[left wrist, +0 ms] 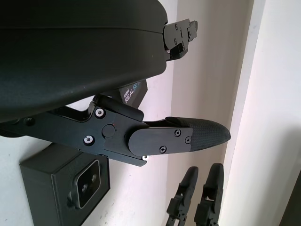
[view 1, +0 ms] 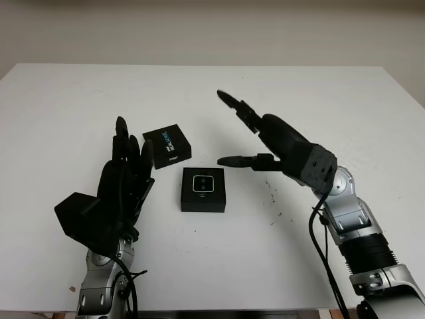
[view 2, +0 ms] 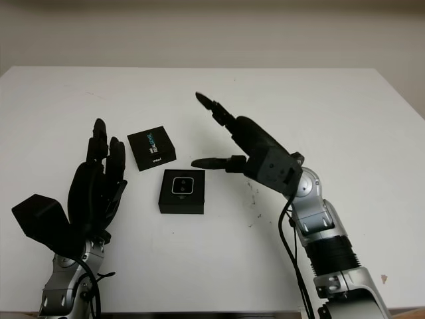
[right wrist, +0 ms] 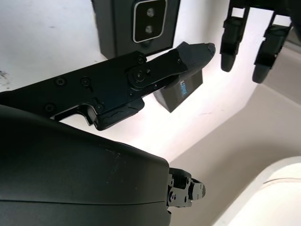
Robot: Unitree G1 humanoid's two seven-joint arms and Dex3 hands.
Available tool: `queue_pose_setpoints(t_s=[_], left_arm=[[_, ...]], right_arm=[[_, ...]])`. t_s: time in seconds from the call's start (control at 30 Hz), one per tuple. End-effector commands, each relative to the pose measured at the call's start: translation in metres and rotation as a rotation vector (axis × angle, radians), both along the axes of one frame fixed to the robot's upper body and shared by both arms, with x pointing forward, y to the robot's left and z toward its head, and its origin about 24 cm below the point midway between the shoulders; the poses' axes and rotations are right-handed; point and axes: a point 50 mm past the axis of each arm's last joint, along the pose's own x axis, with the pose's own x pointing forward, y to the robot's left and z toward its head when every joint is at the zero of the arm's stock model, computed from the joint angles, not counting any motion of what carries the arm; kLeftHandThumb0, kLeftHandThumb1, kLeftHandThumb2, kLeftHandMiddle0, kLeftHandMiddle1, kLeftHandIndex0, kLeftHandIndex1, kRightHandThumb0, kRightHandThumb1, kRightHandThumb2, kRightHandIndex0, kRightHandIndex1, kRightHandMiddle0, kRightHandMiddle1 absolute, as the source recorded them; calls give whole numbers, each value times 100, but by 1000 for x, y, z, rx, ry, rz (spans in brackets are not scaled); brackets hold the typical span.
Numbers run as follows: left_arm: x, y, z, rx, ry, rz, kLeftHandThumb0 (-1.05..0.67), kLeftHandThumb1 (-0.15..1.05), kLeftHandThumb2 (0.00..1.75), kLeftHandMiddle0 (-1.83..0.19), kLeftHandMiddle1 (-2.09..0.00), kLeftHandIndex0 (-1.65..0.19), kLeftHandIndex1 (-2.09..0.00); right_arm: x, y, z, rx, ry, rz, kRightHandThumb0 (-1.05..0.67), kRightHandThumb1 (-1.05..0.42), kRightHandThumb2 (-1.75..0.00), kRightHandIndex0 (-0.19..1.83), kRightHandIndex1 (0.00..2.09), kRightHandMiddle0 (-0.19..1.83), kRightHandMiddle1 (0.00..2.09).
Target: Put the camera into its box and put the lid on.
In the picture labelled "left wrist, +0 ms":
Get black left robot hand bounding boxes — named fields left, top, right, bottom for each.
left=0, top=0, right=231, bottom=169

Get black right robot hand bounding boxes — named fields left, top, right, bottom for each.
left=166, top=163, right=224, bottom=226

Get small silver RealSense camera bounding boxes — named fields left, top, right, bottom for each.
left=67, top=159, right=102, bottom=209

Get black camera box base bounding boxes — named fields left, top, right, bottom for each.
left=19, top=143, right=111, bottom=226

